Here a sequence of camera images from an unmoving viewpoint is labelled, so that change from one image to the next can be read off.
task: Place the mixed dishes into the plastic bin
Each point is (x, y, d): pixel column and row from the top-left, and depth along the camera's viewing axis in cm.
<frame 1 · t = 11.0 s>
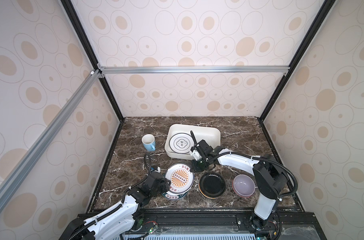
left hand: (173, 181, 84), fingers open
right hand: (191, 170, 87), fingers closed
white plastic bin: (211, 134, 112), on the table
blue white mug: (149, 142, 97), point 9 cm above the table
white plate black line pattern: (181, 143, 105), point 2 cm above the table
black plate orange rim: (212, 185, 86), point 2 cm above the table
orange sunburst plate: (181, 178, 87), point 3 cm above the table
green rim white plate: (171, 195, 83), on the table

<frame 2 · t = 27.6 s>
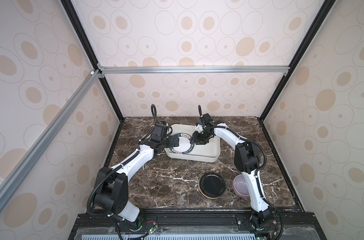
left hand: (175, 136, 87), fingers open
right hand: (192, 142, 99), fingers open
green rim lettered plate: (185, 146, 106), on the table
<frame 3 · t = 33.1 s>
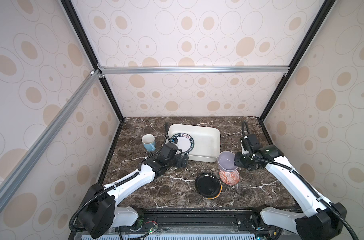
left hand: (185, 154, 82), fingers open
right hand: (236, 161, 79), fingers closed
purple bowl: (226, 161, 82), point 14 cm above the table
red patterned bowl: (230, 178, 90), on the table
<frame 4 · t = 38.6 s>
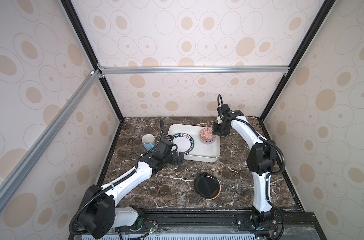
left hand: (180, 152, 83), fingers open
right hand: (215, 132, 96), fingers open
red patterned bowl: (206, 136, 106), point 4 cm above the table
